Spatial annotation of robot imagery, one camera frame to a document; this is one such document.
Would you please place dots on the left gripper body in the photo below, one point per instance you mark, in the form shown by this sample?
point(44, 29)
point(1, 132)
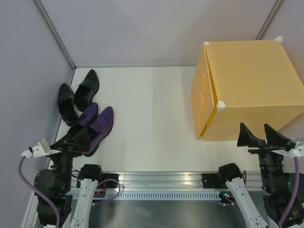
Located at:
point(71, 151)

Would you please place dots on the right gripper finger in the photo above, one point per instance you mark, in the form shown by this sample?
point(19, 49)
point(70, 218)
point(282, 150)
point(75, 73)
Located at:
point(246, 138)
point(274, 138)

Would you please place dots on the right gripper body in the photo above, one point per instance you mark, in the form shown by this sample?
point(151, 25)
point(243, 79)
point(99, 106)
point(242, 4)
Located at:
point(267, 150)

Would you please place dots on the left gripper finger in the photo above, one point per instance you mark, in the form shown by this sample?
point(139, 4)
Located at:
point(63, 142)
point(79, 140)

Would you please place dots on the purple loafer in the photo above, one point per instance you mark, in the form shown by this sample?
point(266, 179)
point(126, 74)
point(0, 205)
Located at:
point(99, 128)
point(88, 115)

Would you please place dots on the black loafer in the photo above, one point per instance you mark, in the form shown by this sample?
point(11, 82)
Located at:
point(65, 102)
point(87, 90)

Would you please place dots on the yellow cabinet door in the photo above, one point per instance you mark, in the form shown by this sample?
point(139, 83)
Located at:
point(202, 95)

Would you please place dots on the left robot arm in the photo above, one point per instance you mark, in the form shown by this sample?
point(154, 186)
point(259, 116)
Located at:
point(54, 206)

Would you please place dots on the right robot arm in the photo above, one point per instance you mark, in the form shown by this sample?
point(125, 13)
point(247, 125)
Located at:
point(280, 175)

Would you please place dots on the yellow plastic shoe cabinet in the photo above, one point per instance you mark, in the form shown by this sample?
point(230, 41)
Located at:
point(255, 83)

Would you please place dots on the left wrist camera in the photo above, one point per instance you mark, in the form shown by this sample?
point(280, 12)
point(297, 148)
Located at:
point(38, 149)

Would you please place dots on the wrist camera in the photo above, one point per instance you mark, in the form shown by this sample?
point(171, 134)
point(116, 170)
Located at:
point(38, 149)
point(292, 150)

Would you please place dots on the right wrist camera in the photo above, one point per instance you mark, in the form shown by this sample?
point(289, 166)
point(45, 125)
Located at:
point(292, 150)

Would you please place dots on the aluminium mounting rail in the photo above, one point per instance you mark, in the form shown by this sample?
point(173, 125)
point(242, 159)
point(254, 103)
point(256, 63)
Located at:
point(131, 180)

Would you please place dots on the white slotted cable duct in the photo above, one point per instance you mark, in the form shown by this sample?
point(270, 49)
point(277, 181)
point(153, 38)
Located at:
point(162, 195)

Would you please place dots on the left aluminium corner post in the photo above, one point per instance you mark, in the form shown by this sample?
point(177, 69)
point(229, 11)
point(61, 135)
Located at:
point(47, 20)

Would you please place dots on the aluminium corner post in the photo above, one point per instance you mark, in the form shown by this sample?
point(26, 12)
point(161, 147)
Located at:
point(47, 20)
point(275, 8)

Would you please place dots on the right aluminium corner post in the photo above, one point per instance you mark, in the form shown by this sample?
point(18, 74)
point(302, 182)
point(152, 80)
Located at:
point(275, 8)

